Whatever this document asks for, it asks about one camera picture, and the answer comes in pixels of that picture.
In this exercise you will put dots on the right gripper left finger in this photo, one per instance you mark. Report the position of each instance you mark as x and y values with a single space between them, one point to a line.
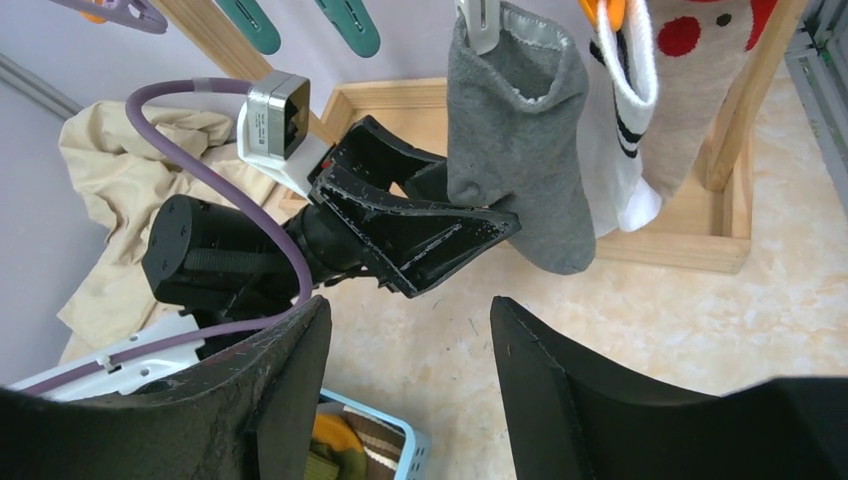
246 412

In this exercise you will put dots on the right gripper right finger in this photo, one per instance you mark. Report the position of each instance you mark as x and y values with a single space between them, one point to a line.
572 413

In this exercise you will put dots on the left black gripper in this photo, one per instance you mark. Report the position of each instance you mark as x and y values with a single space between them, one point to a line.
379 208

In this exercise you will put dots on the grey sock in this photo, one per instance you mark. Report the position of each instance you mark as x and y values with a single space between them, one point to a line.
512 136

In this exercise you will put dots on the white sock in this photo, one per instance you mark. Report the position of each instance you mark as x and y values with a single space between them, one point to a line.
622 97

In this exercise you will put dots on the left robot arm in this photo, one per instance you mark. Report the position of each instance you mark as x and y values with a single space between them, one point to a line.
228 278

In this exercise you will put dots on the pile of socks in basket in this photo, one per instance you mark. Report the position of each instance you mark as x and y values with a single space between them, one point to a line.
348 443

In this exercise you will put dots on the white oval clip hanger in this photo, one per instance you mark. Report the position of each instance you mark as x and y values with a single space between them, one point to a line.
350 19

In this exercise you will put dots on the blue plastic basket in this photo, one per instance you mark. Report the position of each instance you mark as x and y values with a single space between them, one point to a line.
417 447

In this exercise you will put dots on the beige crumpled cloth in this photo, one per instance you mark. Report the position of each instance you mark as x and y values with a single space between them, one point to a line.
123 181

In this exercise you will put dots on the beige red dotted sock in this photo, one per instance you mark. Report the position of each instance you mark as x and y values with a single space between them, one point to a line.
700 48

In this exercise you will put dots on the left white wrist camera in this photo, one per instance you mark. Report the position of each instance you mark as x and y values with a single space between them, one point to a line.
273 132

